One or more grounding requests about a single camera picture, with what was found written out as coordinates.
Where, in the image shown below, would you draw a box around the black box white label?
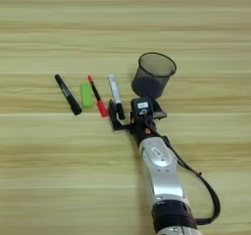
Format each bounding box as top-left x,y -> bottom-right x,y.
129,96 -> 155,118

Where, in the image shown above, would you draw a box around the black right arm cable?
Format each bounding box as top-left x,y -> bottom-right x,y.
161,134 -> 222,226

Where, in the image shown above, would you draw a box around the black mesh pen cup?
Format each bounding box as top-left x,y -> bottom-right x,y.
130,51 -> 178,101

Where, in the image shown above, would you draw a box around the white marker black cap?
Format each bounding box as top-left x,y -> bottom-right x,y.
107,73 -> 126,121

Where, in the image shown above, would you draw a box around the black marker pen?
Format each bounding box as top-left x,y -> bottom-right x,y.
53,73 -> 83,117

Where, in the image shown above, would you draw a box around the green eraser block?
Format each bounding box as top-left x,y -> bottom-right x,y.
79,82 -> 96,110

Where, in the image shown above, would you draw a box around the red marker pen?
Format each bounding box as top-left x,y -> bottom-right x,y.
86,74 -> 110,118

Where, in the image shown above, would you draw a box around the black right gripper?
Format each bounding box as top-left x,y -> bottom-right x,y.
108,98 -> 168,148

